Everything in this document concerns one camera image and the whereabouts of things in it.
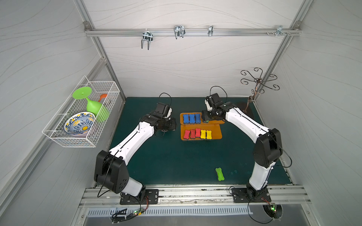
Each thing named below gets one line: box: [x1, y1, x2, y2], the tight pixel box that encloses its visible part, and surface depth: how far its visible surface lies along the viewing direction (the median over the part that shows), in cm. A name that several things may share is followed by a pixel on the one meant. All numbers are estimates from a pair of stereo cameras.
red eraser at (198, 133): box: [195, 128, 201, 138], surface depth 98 cm
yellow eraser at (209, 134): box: [206, 129, 213, 140], surface depth 97 cm
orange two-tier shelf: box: [179, 112, 226, 141], surface depth 97 cm
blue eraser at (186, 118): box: [183, 113, 190, 125], surface depth 90 cm
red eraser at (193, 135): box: [189, 129, 196, 140], surface depth 97 cm
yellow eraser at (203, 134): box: [200, 129, 206, 139], surface depth 97 cm
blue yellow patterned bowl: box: [63, 111, 96, 138], surface depth 63 cm
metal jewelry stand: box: [240, 67, 280, 113], surface depth 91 cm
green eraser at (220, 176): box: [215, 167, 225, 182], surface depth 82 cm
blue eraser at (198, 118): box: [195, 113, 201, 124], surface depth 88 cm
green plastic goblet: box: [72, 86, 111, 122], surface depth 64 cm
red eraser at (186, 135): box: [183, 129, 191, 140], surface depth 98 cm
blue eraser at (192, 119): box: [189, 113, 196, 125], surface depth 88 cm
